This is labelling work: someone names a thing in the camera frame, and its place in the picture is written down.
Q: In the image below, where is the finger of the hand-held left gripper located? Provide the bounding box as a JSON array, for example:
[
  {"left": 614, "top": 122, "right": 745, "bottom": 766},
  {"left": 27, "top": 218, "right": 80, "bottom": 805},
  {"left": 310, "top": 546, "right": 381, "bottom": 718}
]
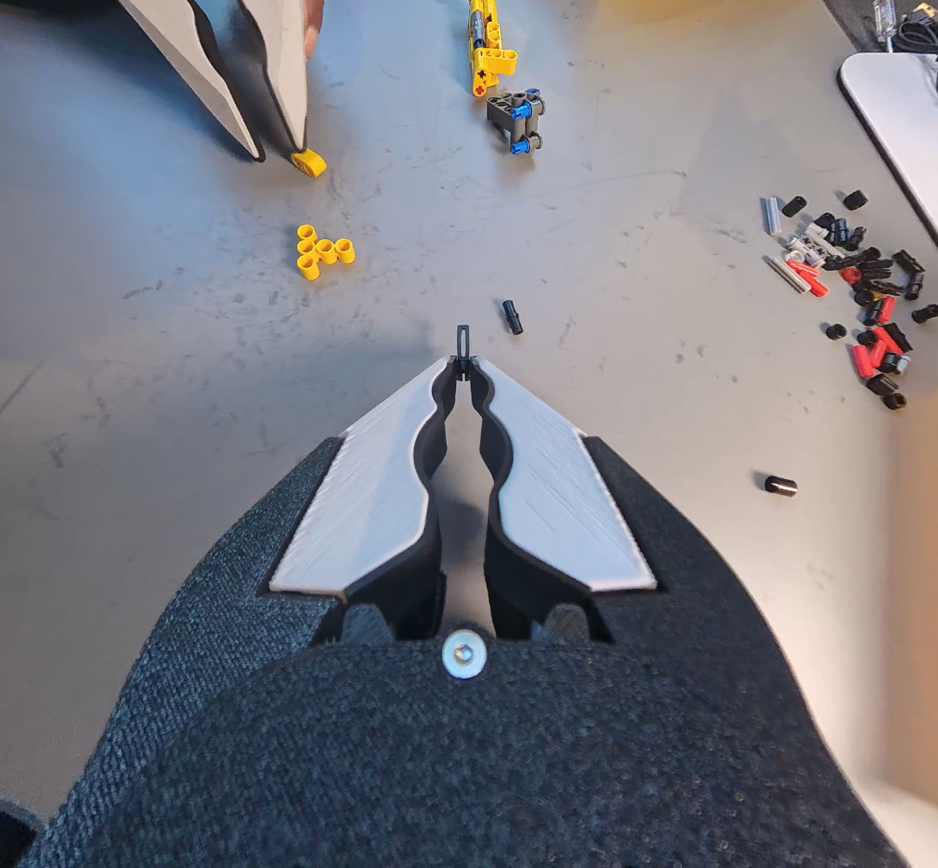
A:
[
  {"left": 86, "top": 0, "right": 266, "bottom": 163},
  {"left": 223, "top": 0, "right": 310, "bottom": 154}
]

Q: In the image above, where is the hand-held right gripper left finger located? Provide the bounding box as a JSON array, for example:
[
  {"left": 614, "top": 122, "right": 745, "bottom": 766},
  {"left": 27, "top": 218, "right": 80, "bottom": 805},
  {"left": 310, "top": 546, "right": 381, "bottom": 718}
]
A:
[{"left": 269, "top": 357, "right": 459, "bottom": 598}]

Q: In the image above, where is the pile of red black parts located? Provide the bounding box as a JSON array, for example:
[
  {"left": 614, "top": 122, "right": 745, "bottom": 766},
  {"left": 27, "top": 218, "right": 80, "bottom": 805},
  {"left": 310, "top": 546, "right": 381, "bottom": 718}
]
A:
[{"left": 762, "top": 190, "right": 938, "bottom": 412}]

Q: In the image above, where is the black cable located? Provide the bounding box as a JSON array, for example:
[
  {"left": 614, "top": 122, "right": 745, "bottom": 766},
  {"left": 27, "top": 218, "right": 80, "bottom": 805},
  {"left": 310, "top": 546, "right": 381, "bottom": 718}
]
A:
[{"left": 890, "top": 3, "right": 938, "bottom": 55}]

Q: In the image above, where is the yellow beam assembly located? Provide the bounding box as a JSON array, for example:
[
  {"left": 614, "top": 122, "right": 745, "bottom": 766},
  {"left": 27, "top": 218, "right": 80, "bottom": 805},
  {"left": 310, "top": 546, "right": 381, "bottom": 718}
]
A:
[{"left": 454, "top": 0, "right": 519, "bottom": 99}]

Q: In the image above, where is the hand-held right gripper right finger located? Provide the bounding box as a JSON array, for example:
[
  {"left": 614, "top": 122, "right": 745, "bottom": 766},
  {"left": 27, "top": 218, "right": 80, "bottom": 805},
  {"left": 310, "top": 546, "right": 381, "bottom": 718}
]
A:
[{"left": 469, "top": 357, "right": 658, "bottom": 594}]

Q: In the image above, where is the yellow multi-ring connector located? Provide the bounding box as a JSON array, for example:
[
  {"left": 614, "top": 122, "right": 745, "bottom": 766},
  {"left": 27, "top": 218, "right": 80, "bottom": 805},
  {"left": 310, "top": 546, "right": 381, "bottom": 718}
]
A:
[{"left": 296, "top": 223, "right": 357, "bottom": 282}]

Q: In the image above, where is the grey angled beam assembly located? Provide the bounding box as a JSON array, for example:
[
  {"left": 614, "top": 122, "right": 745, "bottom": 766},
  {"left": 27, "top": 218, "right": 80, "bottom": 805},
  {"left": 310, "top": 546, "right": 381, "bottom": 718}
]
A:
[{"left": 486, "top": 89, "right": 547, "bottom": 155}]

